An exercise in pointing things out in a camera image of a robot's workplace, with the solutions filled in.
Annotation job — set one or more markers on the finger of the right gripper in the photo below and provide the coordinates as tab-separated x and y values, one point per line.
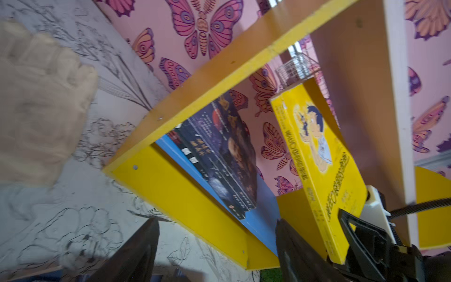
369	245

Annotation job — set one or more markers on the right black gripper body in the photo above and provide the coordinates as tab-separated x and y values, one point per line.
406	264

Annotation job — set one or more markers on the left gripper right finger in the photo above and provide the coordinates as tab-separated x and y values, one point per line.
299	262

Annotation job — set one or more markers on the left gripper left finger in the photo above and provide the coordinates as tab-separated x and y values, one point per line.
134	261

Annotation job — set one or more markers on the yellow cartoon book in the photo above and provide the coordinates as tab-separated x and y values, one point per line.
330	177

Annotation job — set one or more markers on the purple old man book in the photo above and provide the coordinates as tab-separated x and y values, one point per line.
200	154
228	143

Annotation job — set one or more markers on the black wolf cover book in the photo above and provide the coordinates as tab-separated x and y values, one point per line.
210	179

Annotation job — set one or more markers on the green artificial grass mat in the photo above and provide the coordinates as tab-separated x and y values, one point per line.
271	275

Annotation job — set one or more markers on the dark blue thread-bound book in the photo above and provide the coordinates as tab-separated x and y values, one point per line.
48	275

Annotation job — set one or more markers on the yellow pink blue bookshelf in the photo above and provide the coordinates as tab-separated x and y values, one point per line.
373	56

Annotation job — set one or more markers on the beige work glove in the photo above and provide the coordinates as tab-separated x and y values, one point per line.
46	92

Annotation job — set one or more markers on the white wire basket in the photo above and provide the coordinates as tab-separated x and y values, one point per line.
299	69

